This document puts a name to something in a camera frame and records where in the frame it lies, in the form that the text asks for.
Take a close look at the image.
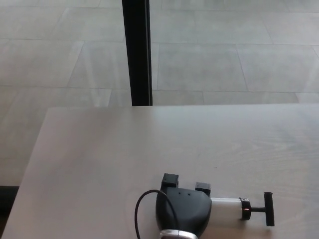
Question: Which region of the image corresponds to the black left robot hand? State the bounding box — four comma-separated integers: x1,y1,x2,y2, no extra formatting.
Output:
156,173,213,236

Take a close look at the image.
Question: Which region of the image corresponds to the white air pump black handle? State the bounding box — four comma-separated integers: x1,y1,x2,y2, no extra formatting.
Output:
210,192,275,227

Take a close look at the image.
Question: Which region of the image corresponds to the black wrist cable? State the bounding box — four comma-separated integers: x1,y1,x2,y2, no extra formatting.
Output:
134,189,182,239

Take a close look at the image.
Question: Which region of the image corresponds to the black vertical window frame post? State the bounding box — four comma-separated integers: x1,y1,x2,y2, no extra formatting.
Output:
122,0,153,107

